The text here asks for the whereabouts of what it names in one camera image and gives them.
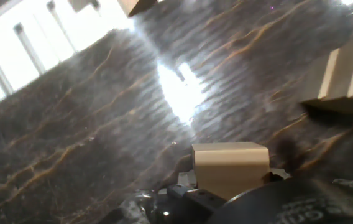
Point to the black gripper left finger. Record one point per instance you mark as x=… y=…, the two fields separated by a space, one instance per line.
x=195 y=200

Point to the small wooden cube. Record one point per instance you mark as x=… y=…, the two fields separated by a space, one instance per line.
x=133 y=5
x=81 y=3

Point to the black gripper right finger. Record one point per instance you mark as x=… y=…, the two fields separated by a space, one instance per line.
x=277 y=175

